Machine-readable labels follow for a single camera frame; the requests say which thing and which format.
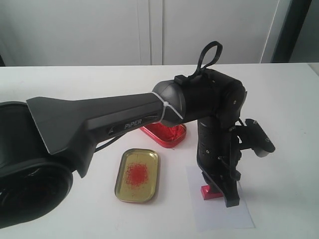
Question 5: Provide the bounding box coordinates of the white cable tie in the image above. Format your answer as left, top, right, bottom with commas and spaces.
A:
152, 91, 183, 121

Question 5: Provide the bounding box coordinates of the red ink paste tin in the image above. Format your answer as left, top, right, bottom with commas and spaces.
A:
140, 123, 187, 148

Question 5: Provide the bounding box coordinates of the red stamp block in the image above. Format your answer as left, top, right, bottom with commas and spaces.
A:
201, 185, 223, 200

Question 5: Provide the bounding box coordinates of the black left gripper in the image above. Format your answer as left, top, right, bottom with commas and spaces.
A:
197, 117, 242, 207

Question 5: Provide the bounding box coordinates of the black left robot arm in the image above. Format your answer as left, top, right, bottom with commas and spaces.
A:
0, 69, 247, 228

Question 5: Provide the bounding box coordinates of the white cabinet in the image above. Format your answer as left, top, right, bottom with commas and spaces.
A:
0, 0, 290, 66

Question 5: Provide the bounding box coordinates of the black camera cable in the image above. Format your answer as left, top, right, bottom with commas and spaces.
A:
189, 41, 223, 80

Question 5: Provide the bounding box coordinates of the gold tin lid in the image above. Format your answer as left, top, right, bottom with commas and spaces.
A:
115, 148, 160, 203

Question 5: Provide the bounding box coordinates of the white paper sheet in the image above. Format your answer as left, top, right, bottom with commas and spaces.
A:
186, 166, 255, 232

